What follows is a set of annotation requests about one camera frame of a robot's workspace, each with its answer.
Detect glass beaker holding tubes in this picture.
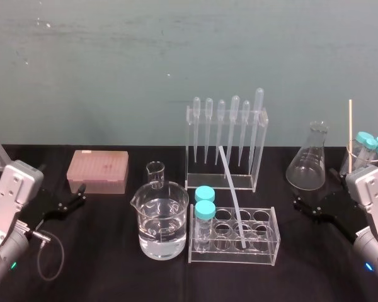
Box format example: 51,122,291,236
339,140,378,177

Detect clear acrylic test tube rack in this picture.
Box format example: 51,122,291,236
186,202,282,259

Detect clear acrylic pipette stand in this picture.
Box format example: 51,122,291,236
185,104,269,191

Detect clear glass conical flask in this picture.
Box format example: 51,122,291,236
285,120,330,192

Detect small empty glass beaker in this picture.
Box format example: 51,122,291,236
146,160,164,190

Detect clear glass stirring rod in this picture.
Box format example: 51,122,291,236
217,145,249,252

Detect thin wooden stick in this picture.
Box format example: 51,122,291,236
348,99,354,174

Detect thin dark wrist cable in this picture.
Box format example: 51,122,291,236
24,230,66,282

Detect black table cloth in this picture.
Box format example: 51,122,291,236
0,143,378,302

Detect large glass beaker with water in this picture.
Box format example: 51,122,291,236
129,182,190,260

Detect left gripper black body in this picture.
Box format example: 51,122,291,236
17,187,63,234

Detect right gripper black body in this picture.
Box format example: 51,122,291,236
320,187,370,245

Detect pink pipette tip box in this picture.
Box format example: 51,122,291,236
66,149,129,194

